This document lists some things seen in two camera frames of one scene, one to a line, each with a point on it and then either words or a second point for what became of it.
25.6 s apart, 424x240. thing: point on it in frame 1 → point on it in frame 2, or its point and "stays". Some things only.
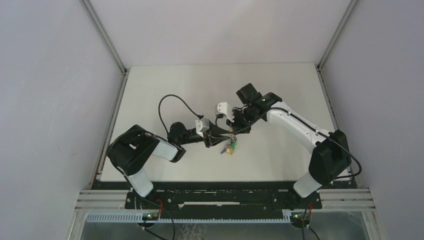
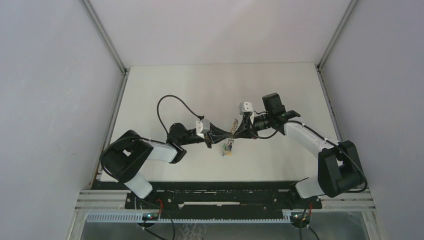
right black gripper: x=236 y=127 → x=249 y=129
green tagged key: x=234 y=144 → x=225 y=148
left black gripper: x=214 y=130 stays
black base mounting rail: x=221 y=197 stays
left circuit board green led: x=150 y=216 stays
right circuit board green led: x=300 y=217 stays
